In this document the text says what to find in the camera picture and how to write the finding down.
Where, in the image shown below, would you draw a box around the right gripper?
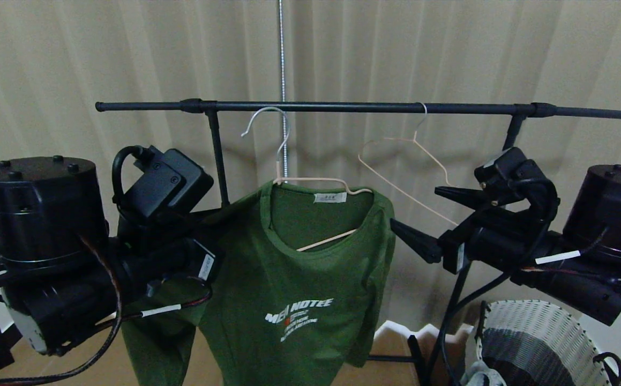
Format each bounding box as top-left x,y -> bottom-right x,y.
390,185 -> 621,326

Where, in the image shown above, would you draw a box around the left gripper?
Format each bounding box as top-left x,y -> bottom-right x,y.
2,237 -> 218,355

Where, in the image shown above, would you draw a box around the pink clothes hanger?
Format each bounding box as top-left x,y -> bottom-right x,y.
241,106 -> 373,253
357,102 -> 458,226

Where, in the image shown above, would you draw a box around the pale grey shorts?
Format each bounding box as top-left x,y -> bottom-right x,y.
460,360 -> 506,386

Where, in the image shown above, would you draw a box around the green printed T-shirt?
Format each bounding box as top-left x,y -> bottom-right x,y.
122,181 -> 396,386

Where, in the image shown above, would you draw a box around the white laundry basket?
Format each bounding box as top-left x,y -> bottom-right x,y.
458,299 -> 621,386

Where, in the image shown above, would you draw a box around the black clothes rack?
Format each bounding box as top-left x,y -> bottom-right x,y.
96,98 -> 621,386

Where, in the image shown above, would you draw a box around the beige curtain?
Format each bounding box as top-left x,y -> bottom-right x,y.
0,0 -> 621,344

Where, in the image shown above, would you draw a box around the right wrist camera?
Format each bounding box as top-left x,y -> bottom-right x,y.
474,147 -> 560,228

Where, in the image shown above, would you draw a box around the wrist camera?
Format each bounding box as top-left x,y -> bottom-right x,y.
474,147 -> 560,228
117,145 -> 215,242

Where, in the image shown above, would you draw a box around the black cable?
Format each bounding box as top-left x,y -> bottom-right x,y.
111,145 -> 153,212
439,177 -> 621,386

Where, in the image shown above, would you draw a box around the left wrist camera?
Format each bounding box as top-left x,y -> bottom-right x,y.
117,145 -> 215,242

